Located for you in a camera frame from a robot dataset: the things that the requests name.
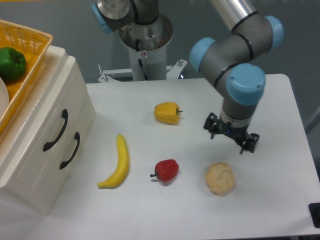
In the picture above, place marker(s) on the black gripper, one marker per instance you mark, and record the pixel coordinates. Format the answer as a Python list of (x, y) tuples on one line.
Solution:
[(235, 129)]

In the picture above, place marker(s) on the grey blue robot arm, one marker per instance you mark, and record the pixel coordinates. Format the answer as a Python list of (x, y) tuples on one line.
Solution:
[(226, 64)]

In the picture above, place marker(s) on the white drawer cabinet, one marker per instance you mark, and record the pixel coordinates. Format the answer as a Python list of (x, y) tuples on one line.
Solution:
[(18, 133)]

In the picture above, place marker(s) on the beige bread roll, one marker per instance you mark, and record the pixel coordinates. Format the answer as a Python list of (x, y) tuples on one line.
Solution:
[(220, 178)]

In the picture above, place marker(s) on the yellow bell pepper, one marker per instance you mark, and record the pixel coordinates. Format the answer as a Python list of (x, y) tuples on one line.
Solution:
[(167, 113)]

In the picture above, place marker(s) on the red bell pepper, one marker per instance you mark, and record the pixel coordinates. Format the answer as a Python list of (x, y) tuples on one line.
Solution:
[(166, 170)]

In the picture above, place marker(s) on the black corner object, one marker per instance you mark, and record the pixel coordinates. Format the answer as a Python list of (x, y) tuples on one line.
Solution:
[(314, 209)]

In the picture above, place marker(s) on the yellow banana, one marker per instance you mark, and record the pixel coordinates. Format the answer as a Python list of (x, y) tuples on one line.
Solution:
[(122, 168)]

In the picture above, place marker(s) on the yellow wicker basket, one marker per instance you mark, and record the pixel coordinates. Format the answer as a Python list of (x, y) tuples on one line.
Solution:
[(22, 50)]

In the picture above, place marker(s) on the white plate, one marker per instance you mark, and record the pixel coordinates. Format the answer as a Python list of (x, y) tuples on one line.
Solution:
[(4, 98)]

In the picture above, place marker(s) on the green bell pepper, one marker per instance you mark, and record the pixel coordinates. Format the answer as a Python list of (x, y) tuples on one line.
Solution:
[(12, 64)]

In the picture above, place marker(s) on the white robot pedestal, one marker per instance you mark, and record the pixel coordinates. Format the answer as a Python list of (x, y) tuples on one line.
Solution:
[(147, 51)]

